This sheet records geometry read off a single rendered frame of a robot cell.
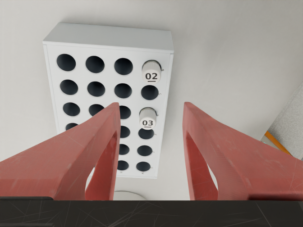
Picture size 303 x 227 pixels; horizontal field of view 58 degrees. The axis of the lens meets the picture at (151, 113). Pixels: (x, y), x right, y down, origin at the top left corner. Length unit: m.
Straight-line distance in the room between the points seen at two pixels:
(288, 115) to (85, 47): 1.21
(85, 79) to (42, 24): 0.06
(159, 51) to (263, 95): 0.12
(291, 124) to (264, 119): 1.10
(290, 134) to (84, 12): 1.28
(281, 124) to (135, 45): 1.21
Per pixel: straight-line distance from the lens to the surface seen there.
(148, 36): 0.20
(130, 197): 0.33
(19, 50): 0.24
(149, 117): 0.19
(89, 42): 0.19
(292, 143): 1.46
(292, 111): 1.33
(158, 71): 0.17
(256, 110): 0.27
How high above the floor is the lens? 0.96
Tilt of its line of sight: 54 degrees down
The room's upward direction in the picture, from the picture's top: 180 degrees clockwise
